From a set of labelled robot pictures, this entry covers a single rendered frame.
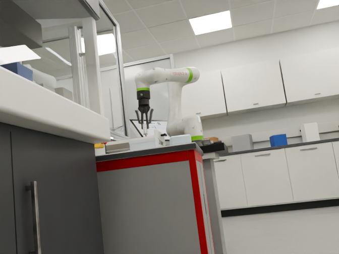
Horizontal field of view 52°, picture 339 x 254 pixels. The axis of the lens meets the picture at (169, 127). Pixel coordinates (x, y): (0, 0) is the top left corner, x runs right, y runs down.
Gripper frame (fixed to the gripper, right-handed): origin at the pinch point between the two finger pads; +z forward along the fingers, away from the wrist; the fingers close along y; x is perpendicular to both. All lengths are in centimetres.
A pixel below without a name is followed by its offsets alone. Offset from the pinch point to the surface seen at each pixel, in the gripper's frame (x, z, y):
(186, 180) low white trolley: -75, 35, 36
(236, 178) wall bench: 283, 41, 61
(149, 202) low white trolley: -75, 43, 19
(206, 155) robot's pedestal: 5.9, 20.2, 39.1
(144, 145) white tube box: -71, 18, 17
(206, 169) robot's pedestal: 10.0, 29.1, 38.2
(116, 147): -18.2, 12.5, -14.8
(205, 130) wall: 357, -40, 16
